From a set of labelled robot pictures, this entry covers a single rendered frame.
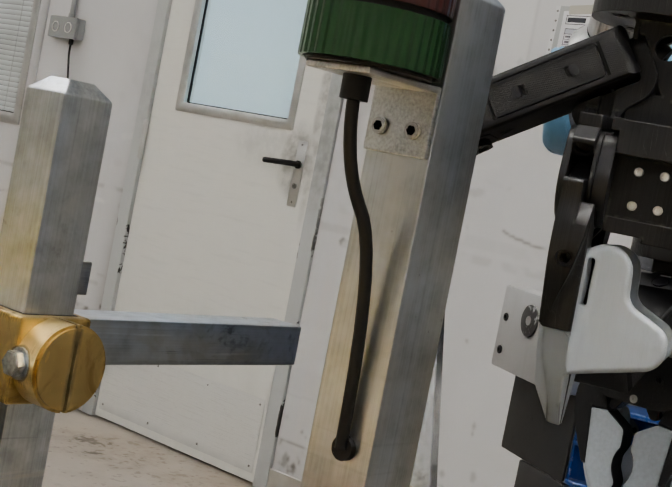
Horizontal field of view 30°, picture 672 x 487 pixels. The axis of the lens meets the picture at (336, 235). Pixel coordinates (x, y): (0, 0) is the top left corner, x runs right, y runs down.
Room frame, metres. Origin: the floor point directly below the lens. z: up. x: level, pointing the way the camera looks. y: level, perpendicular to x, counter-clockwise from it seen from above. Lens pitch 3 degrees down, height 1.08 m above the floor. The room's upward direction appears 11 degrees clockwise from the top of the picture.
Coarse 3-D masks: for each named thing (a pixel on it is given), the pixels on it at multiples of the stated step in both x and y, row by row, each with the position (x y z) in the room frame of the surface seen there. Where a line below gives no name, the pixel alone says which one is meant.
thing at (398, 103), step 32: (384, 0) 0.49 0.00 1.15; (320, 64) 0.51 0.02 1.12; (352, 64) 0.50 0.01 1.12; (352, 96) 0.51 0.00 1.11; (384, 96) 0.54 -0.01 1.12; (416, 96) 0.53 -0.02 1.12; (352, 128) 0.51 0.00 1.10; (384, 128) 0.54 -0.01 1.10; (416, 128) 0.53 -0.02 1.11; (352, 160) 0.51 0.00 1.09; (352, 192) 0.52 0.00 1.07; (352, 352) 0.53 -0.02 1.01; (352, 384) 0.53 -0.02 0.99; (352, 416) 0.53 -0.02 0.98; (352, 448) 0.53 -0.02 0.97
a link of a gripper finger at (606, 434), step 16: (592, 416) 0.87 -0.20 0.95; (608, 416) 0.87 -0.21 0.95; (624, 416) 0.89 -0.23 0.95; (592, 432) 0.87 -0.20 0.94; (608, 432) 0.87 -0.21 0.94; (624, 432) 0.86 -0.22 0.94; (592, 448) 0.87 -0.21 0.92; (608, 448) 0.86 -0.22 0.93; (624, 448) 0.86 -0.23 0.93; (592, 464) 0.87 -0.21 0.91; (608, 464) 0.86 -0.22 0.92; (624, 464) 0.90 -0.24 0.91; (592, 480) 0.87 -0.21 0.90; (608, 480) 0.86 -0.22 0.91; (624, 480) 0.90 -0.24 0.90
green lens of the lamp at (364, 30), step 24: (312, 0) 0.50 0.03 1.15; (336, 0) 0.49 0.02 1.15; (312, 24) 0.50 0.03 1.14; (336, 24) 0.49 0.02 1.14; (360, 24) 0.49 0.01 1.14; (384, 24) 0.49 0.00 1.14; (408, 24) 0.49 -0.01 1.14; (432, 24) 0.50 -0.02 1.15; (312, 48) 0.50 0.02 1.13; (336, 48) 0.49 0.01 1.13; (360, 48) 0.49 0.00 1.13; (384, 48) 0.49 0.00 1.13; (408, 48) 0.49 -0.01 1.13; (432, 48) 0.50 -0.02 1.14; (432, 72) 0.50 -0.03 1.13
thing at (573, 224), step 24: (576, 168) 0.59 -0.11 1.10; (576, 192) 0.58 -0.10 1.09; (576, 216) 0.57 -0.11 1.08; (552, 240) 0.58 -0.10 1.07; (576, 240) 0.57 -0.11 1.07; (552, 264) 0.58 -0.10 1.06; (576, 264) 0.58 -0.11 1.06; (552, 288) 0.58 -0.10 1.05; (576, 288) 0.58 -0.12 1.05; (552, 312) 0.59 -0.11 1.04
